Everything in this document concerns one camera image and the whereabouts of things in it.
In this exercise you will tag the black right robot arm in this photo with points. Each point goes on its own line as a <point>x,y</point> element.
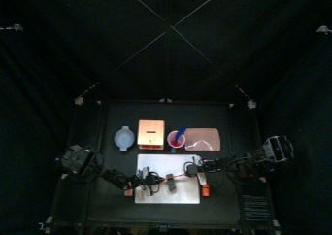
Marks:
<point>259,154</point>

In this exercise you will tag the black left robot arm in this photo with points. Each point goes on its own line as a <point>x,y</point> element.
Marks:
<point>82,161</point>

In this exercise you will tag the white cutting board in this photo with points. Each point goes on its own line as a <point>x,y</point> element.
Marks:
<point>169,159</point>

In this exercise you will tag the pink square tray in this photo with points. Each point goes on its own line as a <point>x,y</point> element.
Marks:
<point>203,139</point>

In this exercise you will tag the pink plastic cup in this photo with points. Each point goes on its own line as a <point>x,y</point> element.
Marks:
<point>175,140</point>

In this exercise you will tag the blue plastic spoon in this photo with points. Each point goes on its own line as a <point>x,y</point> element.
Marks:
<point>182,131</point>

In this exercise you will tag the light blue plastic bowl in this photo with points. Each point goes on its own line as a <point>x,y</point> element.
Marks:
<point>125,138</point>

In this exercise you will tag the wooden toy box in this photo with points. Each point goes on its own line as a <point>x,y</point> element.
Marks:
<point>151,133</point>

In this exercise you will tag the white printed label plate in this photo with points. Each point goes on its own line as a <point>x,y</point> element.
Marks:
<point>255,209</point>

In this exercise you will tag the grey metal frame clamp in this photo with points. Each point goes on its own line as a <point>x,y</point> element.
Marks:
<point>79,100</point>
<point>165,100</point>
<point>18,27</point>
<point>323,29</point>
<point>251,104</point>

